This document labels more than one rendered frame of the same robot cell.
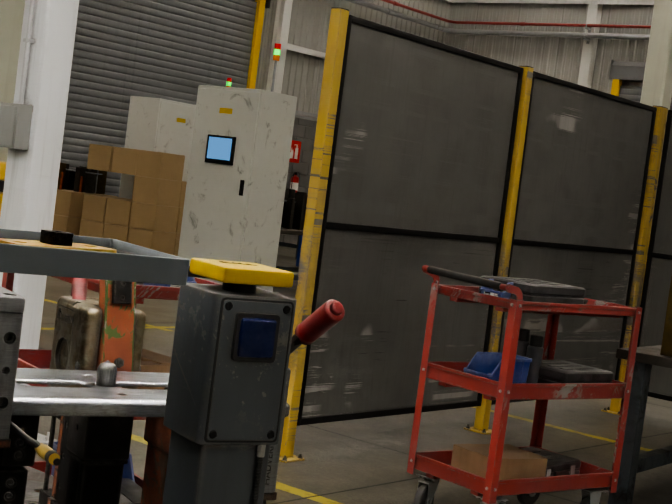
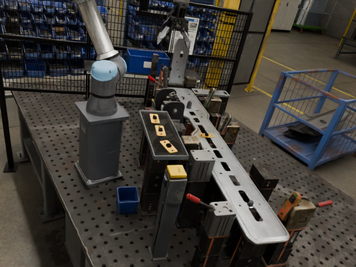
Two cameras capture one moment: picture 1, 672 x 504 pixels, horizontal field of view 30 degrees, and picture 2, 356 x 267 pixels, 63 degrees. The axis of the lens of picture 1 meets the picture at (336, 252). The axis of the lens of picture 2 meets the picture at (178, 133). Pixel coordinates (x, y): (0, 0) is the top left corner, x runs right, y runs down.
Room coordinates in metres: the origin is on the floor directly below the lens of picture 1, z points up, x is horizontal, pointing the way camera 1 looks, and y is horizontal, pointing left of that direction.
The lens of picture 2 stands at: (1.09, -0.76, 1.79)
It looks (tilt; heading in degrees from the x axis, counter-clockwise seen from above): 30 degrees down; 101
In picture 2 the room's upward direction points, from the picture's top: 12 degrees clockwise
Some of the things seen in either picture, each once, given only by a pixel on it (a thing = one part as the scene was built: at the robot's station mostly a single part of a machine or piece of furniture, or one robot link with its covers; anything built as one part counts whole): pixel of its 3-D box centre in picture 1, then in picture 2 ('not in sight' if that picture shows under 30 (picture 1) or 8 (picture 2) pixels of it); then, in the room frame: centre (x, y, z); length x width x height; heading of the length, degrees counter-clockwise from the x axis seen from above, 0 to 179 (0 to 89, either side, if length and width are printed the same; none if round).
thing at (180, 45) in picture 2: not in sight; (179, 62); (0.60, 1.29, 1.17); 0.12 x 0.01 x 0.34; 32
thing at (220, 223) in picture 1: (236, 173); not in sight; (11.74, 1.02, 1.22); 0.80 x 0.54 x 2.45; 52
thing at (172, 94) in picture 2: not in sight; (165, 133); (0.75, 0.64, 0.94); 0.18 x 0.13 x 0.49; 122
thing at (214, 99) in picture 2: not in sight; (209, 120); (0.93, 1.12, 0.87); 0.12 x 0.09 x 0.35; 32
